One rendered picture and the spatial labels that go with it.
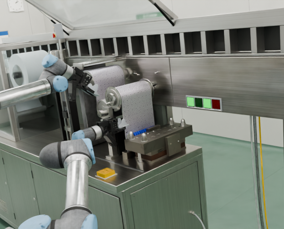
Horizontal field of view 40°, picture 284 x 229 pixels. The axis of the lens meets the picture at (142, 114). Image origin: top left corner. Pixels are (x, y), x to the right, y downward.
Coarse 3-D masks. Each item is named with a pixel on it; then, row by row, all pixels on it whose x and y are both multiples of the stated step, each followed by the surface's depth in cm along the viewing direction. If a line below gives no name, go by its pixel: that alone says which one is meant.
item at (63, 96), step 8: (56, 96) 245; (64, 96) 244; (56, 104) 247; (64, 104) 243; (72, 104) 237; (64, 112) 242; (72, 112) 237; (64, 120) 246; (72, 120) 238; (64, 128) 250; (72, 128) 239; (64, 136) 251
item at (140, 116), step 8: (136, 104) 227; (144, 104) 231; (128, 112) 224; (136, 112) 228; (144, 112) 232; (152, 112) 237; (128, 120) 224; (136, 120) 228; (144, 120) 233; (152, 120) 237; (128, 128) 225; (136, 128) 229; (144, 128) 233
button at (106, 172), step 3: (105, 168) 208; (108, 168) 207; (99, 171) 204; (102, 171) 204; (105, 171) 203; (108, 171) 203; (111, 171) 203; (114, 171) 204; (99, 174) 203; (102, 174) 201; (105, 174) 200; (108, 174) 201; (111, 174) 202; (102, 177) 201; (105, 177) 200
